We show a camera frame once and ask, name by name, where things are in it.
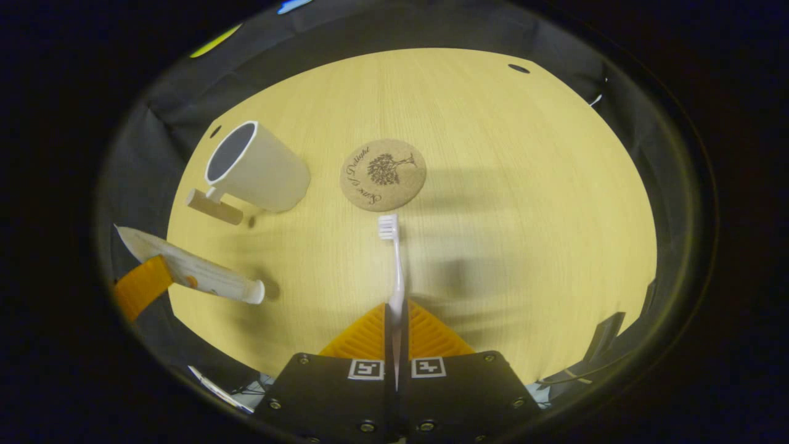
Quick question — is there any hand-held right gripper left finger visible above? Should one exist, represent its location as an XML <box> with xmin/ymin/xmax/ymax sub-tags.
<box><xmin>254</xmin><ymin>302</ymin><xmax>395</xmax><ymax>444</ymax></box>

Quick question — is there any white toothpaste tube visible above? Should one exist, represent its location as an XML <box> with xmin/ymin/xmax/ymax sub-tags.
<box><xmin>114</xmin><ymin>225</ymin><xmax>266</xmax><ymax>305</ymax></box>

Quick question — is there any white cup with wooden handle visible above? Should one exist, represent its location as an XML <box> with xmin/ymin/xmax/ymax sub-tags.
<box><xmin>185</xmin><ymin>120</ymin><xmax>312</xmax><ymax>226</ymax></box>

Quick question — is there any white toothbrush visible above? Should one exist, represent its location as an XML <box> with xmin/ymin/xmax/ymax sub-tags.
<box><xmin>377</xmin><ymin>214</ymin><xmax>407</xmax><ymax>392</ymax></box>

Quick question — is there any light wooden desktop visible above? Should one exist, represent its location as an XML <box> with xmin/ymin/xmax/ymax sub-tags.
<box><xmin>166</xmin><ymin>47</ymin><xmax>658</xmax><ymax>386</ymax></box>

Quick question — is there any round cork coaster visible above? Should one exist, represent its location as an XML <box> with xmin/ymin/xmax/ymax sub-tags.
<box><xmin>340</xmin><ymin>139</ymin><xmax>427</xmax><ymax>213</ymax></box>

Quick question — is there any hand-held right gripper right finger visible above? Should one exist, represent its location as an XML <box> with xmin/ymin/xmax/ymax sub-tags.
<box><xmin>398</xmin><ymin>300</ymin><xmax>543</xmax><ymax>444</ymax></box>

